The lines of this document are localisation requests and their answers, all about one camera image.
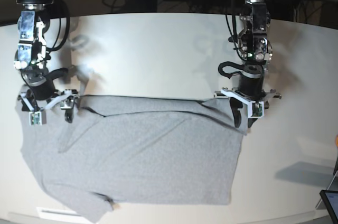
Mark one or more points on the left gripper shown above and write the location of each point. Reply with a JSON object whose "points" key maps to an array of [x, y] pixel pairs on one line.
{"points": [[250, 84]]}

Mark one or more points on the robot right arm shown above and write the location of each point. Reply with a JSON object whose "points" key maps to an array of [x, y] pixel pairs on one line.
{"points": [[31, 60]]}

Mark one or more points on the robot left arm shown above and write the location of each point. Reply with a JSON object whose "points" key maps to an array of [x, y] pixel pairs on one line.
{"points": [[255, 52]]}

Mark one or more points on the grey T-shirt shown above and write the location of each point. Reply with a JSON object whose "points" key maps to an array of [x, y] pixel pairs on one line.
{"points": [[134, 150]]}

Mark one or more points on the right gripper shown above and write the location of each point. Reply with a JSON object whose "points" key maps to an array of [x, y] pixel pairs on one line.
{"points": [[43, 89]]}

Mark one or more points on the tablet with stand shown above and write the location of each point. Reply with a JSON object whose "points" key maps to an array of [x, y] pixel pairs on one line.
{"points": [[328, 198]]}

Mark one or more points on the white paper label strip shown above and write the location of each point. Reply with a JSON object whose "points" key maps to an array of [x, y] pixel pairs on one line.
{"points": [[60, 215]]}

